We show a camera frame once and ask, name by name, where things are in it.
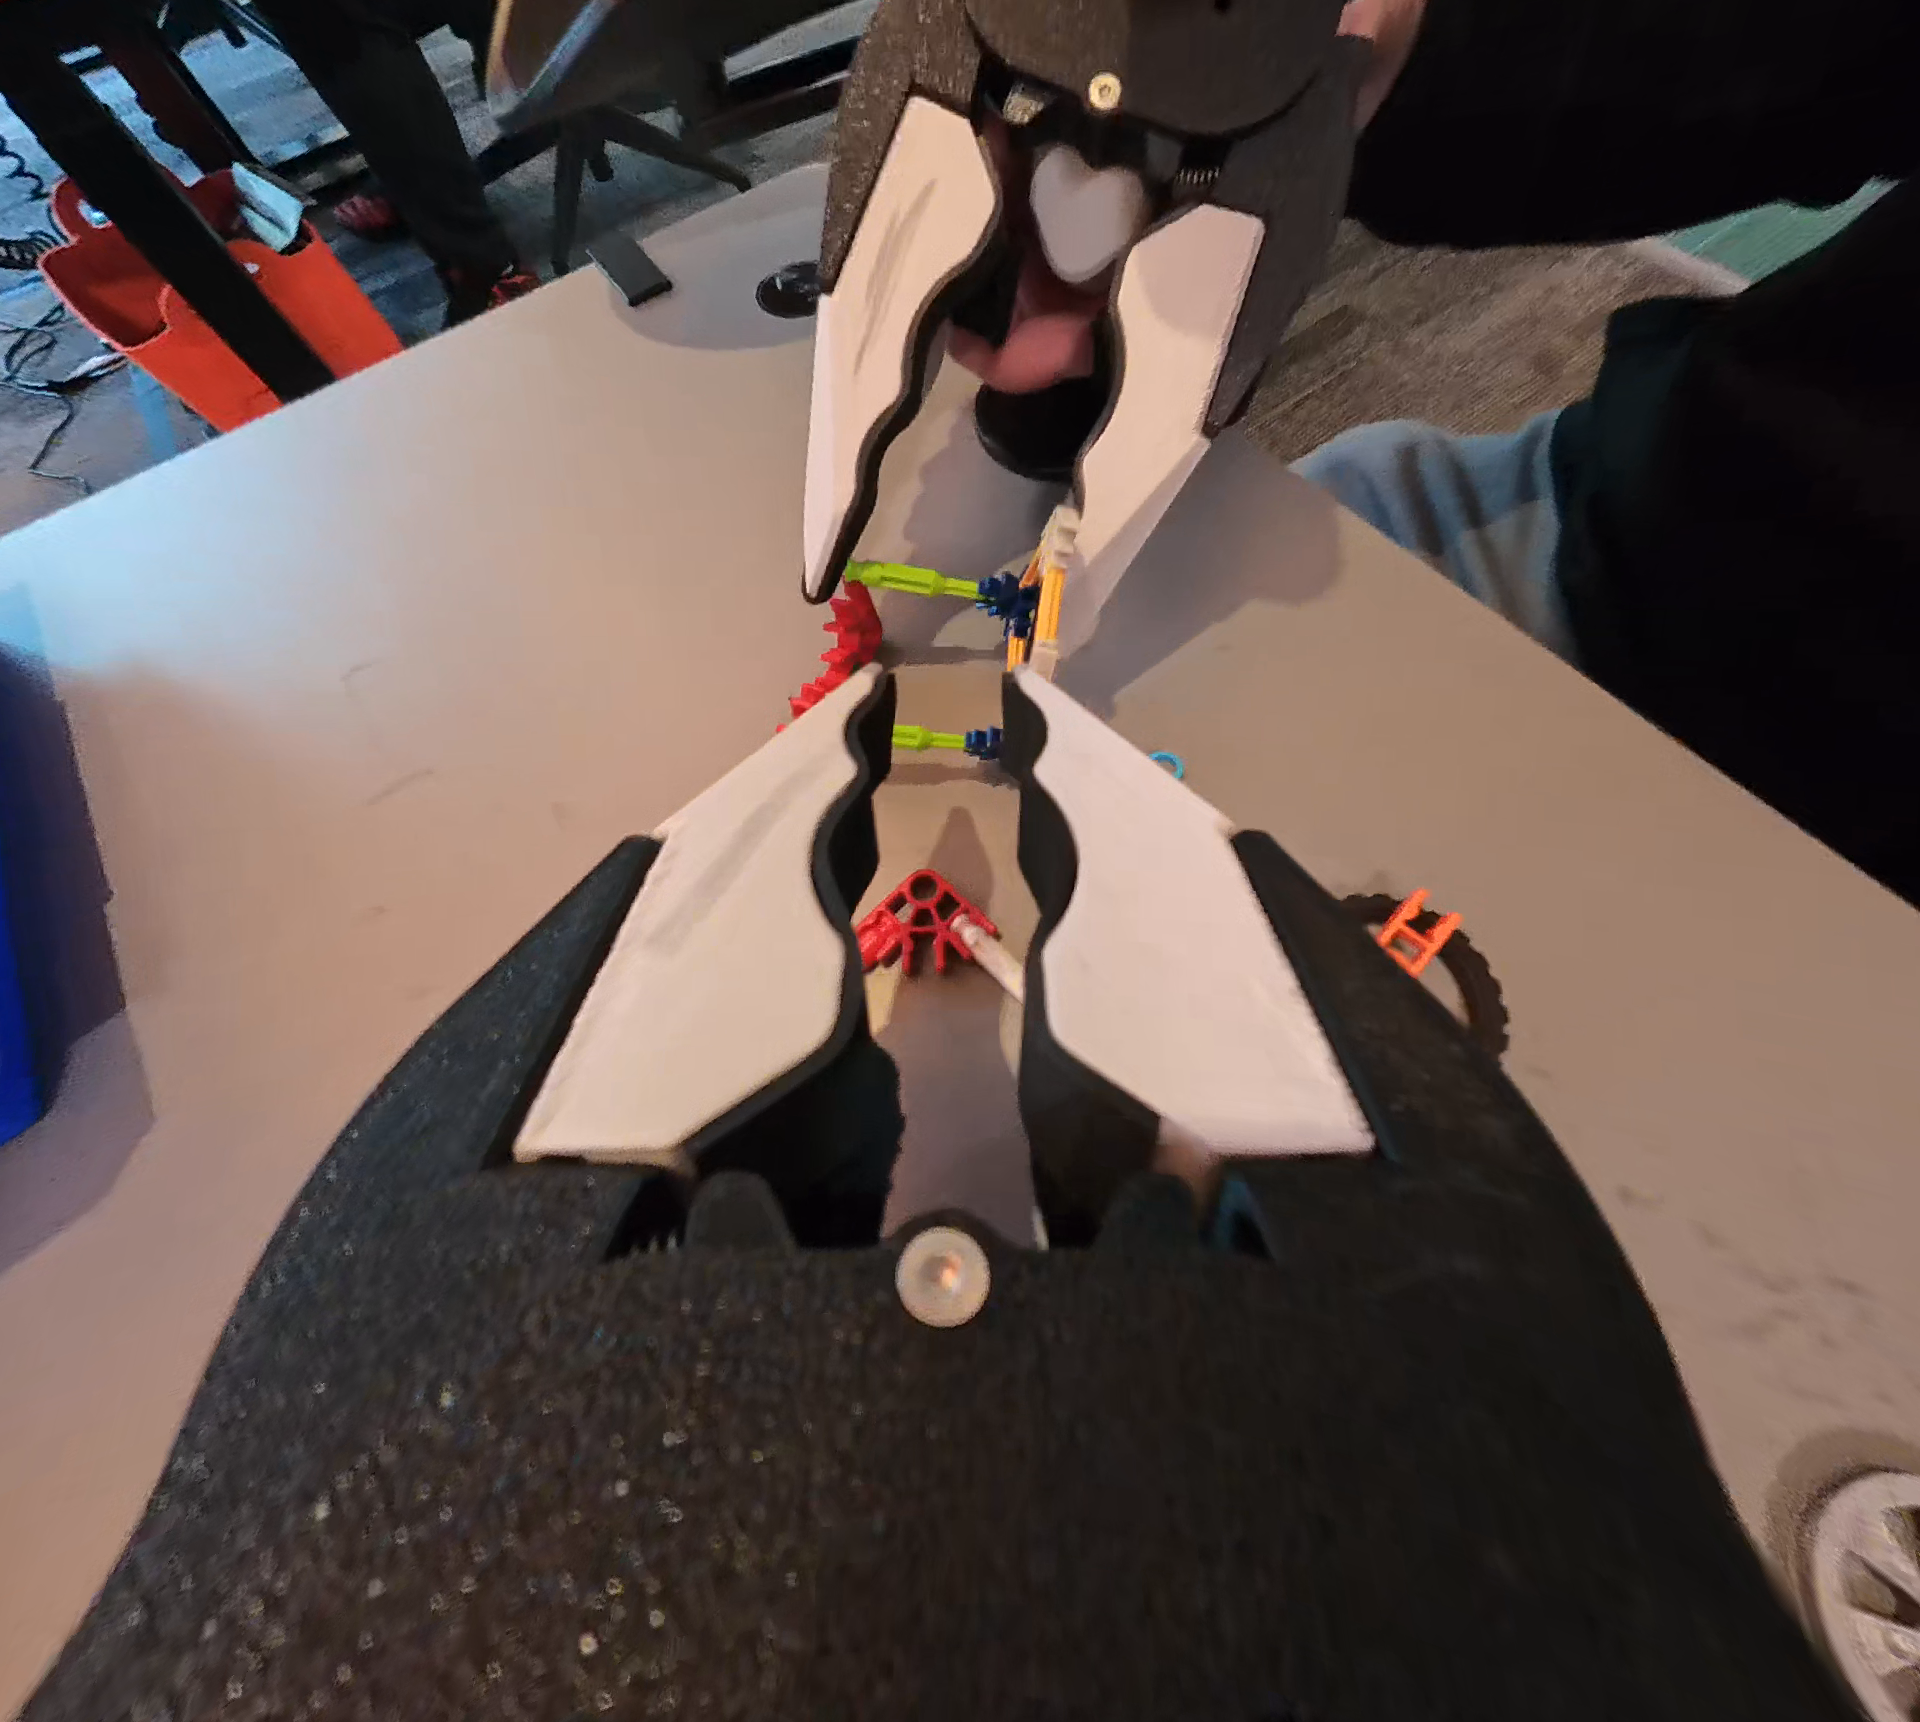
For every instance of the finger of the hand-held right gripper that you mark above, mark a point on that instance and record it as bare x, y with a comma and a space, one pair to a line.
1184, 372
884, 327

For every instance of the black toy tyre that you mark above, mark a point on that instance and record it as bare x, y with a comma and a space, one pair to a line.
1485, 986

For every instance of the person's right hand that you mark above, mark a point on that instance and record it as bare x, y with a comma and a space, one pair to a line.
1035, 334

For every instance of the red connector with white rod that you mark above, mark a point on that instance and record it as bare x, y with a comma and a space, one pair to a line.
915, 920

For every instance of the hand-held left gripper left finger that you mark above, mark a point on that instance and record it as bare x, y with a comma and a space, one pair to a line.
704, 1003

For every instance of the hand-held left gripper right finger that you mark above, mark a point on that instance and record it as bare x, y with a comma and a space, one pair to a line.
1200, 1003

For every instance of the white spoked wheel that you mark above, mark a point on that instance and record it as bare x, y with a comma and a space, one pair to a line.
1875, 1586

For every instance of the red connectors with green clip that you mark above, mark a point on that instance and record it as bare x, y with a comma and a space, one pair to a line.
849, 643

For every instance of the orange tote bin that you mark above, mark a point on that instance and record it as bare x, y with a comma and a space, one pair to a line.
301, 313

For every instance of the person's leg in jeans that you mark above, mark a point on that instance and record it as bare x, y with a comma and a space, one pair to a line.
1441, 523

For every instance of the person's torso black sweater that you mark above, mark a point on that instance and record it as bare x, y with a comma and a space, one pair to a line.
1771, 553

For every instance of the small black block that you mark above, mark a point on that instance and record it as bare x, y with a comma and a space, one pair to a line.
631, 274

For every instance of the person's right forearm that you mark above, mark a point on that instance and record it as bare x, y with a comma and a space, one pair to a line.
1650, 27

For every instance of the blue plastic bin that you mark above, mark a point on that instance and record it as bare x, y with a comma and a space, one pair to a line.
14, 926

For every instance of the colourful rod connector toy model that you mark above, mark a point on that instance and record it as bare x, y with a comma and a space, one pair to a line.
900, 582

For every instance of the round desk grommet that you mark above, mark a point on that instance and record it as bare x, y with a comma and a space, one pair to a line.
791, 292

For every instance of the orange connector piece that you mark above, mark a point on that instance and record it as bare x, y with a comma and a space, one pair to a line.
1418, 931

